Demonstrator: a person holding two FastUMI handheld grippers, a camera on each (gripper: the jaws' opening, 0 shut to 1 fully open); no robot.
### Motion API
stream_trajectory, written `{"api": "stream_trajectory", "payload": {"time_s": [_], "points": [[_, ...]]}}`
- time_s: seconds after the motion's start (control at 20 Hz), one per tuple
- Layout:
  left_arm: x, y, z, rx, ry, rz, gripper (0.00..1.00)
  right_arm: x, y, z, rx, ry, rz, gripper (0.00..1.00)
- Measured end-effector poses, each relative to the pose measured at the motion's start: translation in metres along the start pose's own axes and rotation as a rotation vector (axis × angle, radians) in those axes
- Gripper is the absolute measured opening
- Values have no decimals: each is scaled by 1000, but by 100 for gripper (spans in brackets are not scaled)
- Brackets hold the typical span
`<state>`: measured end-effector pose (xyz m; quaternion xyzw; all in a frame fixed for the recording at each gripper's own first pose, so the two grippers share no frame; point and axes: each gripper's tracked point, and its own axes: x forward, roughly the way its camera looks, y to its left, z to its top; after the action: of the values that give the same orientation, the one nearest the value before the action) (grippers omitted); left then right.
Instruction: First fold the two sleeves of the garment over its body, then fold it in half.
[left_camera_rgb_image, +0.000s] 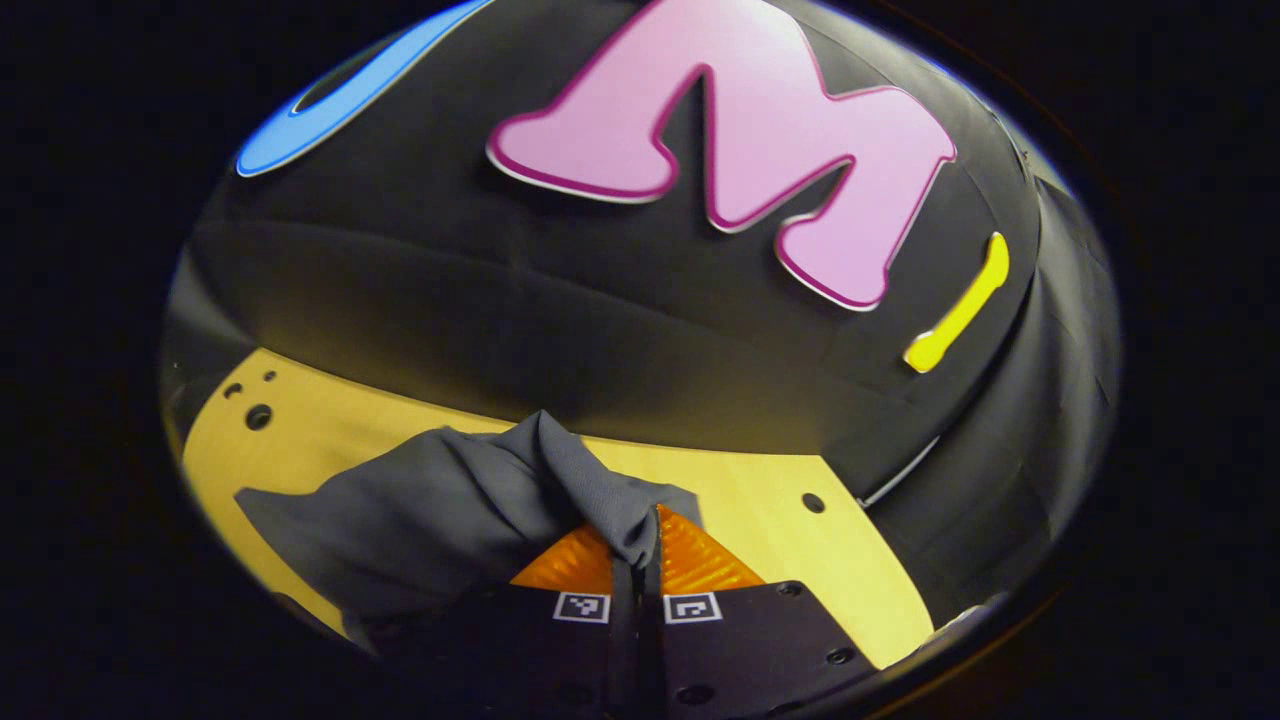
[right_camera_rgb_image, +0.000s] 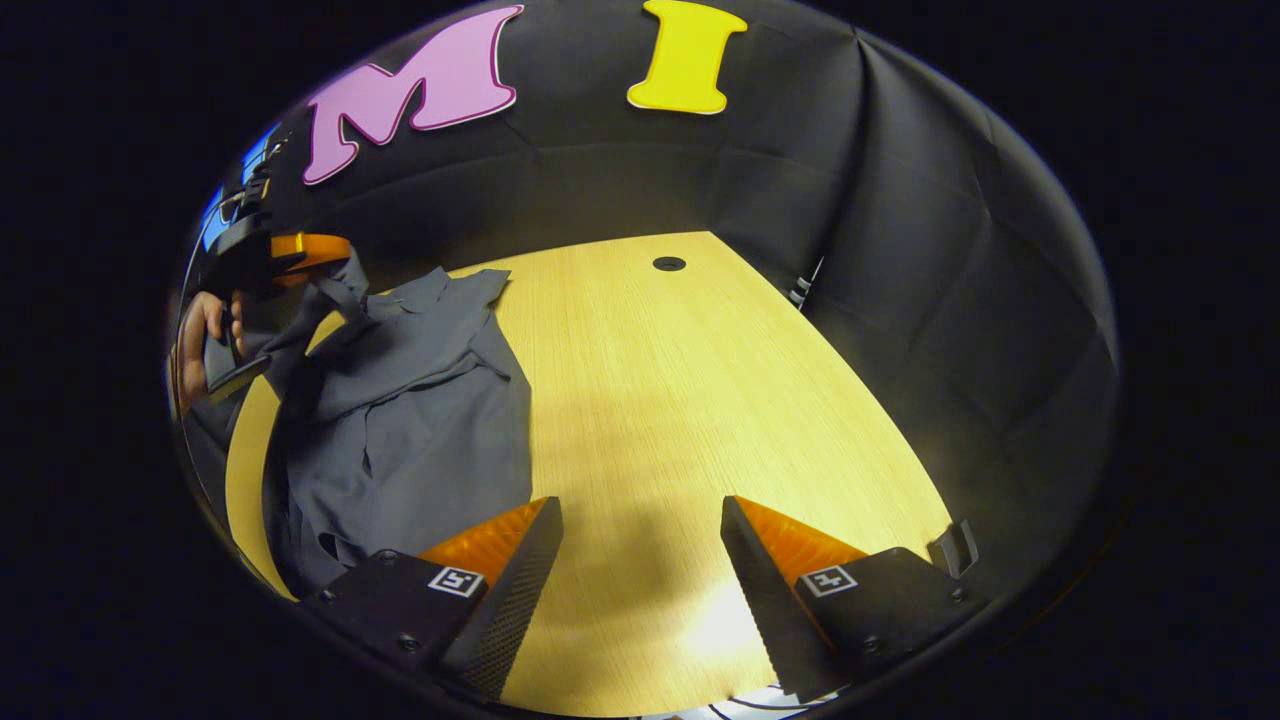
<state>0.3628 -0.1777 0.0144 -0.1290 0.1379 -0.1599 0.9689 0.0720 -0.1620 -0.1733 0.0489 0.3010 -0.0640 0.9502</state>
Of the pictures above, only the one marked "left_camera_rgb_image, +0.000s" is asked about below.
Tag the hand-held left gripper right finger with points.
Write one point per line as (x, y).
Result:
(650, 650)

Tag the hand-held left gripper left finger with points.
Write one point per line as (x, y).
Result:
(620, 650)

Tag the grey collared shirt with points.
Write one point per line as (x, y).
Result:
(450, 510)

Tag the thin white strip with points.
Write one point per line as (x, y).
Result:
(900, 470)

